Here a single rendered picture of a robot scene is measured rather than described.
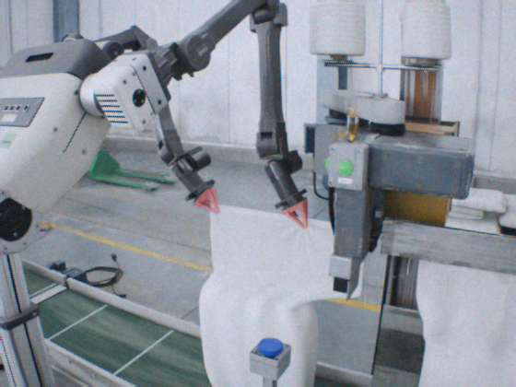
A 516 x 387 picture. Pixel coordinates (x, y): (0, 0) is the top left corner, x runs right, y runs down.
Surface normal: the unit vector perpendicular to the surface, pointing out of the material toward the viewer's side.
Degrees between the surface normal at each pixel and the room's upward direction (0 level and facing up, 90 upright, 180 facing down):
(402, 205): 90
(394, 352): 90
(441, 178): 90
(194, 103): 90
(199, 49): 81
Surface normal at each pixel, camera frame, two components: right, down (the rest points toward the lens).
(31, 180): 0.53, 0.61
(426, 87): -0.47, 0.25
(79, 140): 0.86, 0.14
